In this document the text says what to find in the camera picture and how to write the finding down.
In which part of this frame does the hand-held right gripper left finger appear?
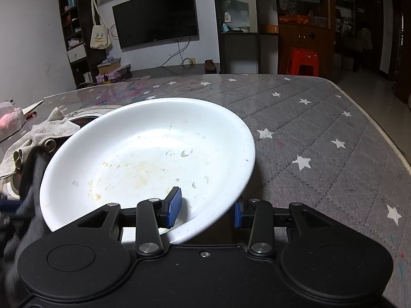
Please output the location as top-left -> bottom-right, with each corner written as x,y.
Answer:
76,186 -> 182,258

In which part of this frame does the white paper sheet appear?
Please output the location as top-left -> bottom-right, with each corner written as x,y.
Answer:
22,100 -> 44,116

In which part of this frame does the off-white rag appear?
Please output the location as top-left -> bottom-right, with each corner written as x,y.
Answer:
0,107 -> 81,179

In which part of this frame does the glass display cabinet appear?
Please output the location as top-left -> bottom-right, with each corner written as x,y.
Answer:
212,0 -> 280,74

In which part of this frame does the grey star-print table cover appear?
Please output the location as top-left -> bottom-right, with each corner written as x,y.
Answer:
42,73 -> 411,308

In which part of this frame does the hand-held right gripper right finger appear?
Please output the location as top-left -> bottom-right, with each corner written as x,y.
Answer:
234,198 -> 354,259

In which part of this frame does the red plastic stool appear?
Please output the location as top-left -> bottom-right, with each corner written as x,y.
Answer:
278,47 -> 320,77

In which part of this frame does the dark television counter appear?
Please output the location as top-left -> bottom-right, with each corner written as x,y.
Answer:
76,63 -> 222,88

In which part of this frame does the stack of pastel boxes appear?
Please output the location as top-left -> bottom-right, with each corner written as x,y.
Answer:
96,57 -> 132,84

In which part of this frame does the white plate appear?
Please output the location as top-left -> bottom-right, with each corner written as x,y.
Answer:
39,97 -> 256,244

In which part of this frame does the pink packet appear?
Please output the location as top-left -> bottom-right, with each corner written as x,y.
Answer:
0,101 -> 26,142

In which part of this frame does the brown wooden cabinet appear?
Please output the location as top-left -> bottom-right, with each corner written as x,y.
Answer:
275,0 -> 332,75

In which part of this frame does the cream tote bag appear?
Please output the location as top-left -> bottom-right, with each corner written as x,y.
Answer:
90,0 -> 112,50

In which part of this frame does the black television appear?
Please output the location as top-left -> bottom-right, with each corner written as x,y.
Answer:
112,0 -> 199,50

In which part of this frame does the dark open shelf unit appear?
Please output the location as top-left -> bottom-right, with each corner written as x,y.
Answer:
57,0 -> 97,88

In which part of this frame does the grey and yellow cloth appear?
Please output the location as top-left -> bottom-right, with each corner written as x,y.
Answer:
0,147 -> 56,296

